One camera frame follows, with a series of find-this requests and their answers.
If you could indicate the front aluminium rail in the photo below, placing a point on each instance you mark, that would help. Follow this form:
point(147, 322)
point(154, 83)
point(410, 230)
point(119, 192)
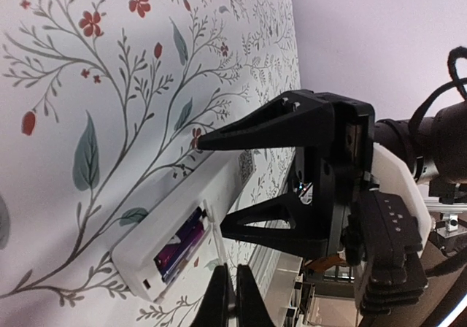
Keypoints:
point(291, 302)

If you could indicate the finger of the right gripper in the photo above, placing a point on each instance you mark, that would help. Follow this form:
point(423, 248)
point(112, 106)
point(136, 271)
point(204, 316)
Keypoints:
point(297, 222)
point(292, 119)

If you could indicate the blue battery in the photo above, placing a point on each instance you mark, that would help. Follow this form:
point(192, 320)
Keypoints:
point(168, 250)
point(190, 241)

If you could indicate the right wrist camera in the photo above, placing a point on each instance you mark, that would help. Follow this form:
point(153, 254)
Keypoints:
point(387, 231)

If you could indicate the white remote control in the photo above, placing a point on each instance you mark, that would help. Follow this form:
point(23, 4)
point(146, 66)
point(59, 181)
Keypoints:
point(214, 187)

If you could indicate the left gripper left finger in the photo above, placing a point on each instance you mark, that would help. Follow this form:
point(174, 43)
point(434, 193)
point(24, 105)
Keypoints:
point(213, 310)

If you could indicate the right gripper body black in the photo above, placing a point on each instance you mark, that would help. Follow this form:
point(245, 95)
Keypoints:
point(336, 160)

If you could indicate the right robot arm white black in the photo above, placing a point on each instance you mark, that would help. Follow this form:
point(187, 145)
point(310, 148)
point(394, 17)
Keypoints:
point(433, 148)

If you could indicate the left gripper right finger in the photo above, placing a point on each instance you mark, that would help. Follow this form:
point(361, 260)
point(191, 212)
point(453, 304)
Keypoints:
point(250, 308)

